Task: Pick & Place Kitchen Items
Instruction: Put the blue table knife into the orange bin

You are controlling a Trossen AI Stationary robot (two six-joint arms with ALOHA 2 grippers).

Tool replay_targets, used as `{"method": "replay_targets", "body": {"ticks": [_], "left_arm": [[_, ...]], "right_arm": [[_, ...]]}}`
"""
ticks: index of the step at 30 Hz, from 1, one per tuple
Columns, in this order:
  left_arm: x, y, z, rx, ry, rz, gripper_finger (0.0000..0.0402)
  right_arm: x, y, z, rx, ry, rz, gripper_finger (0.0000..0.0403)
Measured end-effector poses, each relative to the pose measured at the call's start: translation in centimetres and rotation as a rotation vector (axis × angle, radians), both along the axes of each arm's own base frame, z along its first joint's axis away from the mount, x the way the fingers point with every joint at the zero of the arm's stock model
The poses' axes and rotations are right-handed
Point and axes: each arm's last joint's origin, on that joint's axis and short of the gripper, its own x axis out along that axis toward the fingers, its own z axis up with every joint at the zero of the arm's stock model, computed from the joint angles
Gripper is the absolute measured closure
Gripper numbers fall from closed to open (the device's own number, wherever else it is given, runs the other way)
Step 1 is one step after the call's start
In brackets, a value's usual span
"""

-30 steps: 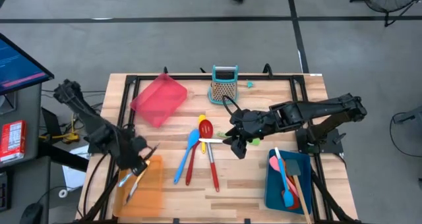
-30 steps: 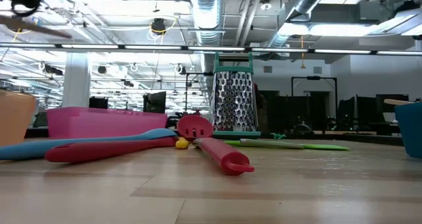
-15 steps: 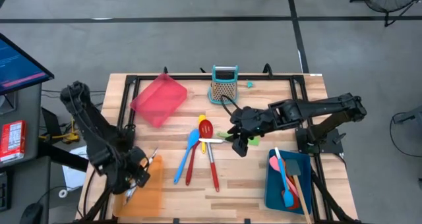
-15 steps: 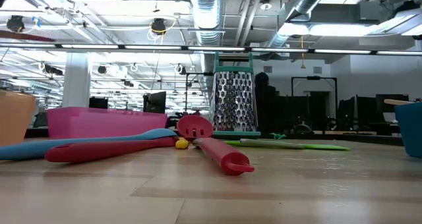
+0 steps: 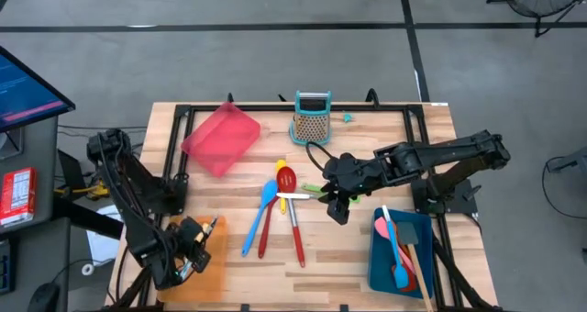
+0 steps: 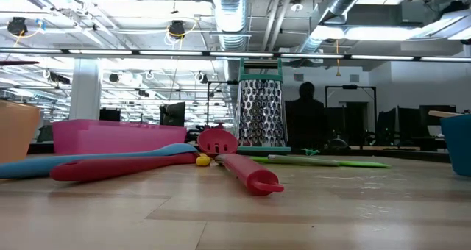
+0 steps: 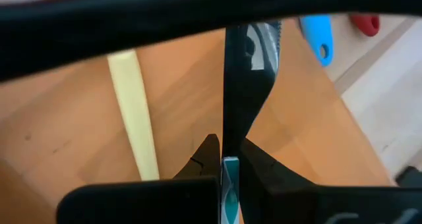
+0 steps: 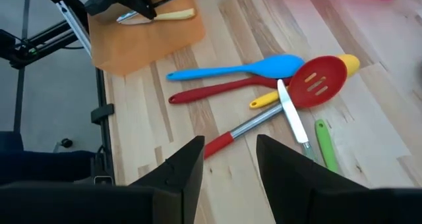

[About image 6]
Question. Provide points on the black ceiling camera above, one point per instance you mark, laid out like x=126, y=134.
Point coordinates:
x=177, y=27

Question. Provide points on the orange translucent plastic bin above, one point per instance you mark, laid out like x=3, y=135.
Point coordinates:
x=16, y=132

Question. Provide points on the grey-green table knife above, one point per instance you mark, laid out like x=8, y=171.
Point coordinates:
x=301, y=159

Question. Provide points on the small black monitor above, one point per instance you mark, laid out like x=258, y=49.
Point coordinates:
x=109, y=114

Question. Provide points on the slanted silver air duct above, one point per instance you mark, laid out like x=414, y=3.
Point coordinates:
x=342, y=0

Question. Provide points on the small yellow spoon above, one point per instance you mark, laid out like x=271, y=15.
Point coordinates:
x=203, y=160

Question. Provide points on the dark blue plastic bin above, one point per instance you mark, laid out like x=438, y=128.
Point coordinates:
x=458, y=147

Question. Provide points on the black metal table frame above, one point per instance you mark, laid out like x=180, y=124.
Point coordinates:
x=423, y=155

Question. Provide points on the white building column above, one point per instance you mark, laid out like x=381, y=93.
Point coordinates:
x=85, y=92

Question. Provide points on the dark red slotted turner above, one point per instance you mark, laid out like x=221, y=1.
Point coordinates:
x=110, y=167

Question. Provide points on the green silicone spatula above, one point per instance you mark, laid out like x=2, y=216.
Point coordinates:
x=364, y=164

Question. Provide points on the pink translucent plastic bin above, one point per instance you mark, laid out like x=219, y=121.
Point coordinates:
x=110, y=138

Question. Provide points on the blue silicone spoon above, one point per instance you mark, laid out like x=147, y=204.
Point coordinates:
x=37, y=165

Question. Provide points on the teal metal box grater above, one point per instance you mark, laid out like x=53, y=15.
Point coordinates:
x=261, y=114

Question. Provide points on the person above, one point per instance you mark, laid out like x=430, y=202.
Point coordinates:
x=306, y=114

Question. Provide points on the small teal plastic piece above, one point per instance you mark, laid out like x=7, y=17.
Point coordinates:
x=311, y=151

